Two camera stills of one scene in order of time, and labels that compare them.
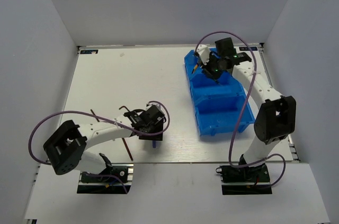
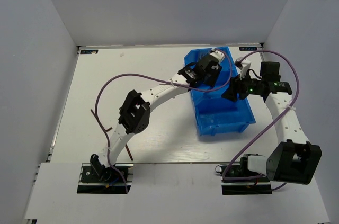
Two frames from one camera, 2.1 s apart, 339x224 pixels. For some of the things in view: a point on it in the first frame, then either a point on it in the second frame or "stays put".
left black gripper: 157,136 → 216,72
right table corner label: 246,48 stays put
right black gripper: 206,67 → 235,86
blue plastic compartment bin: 216,107 stays put
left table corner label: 89,52 stays put
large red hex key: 127,149 stays put
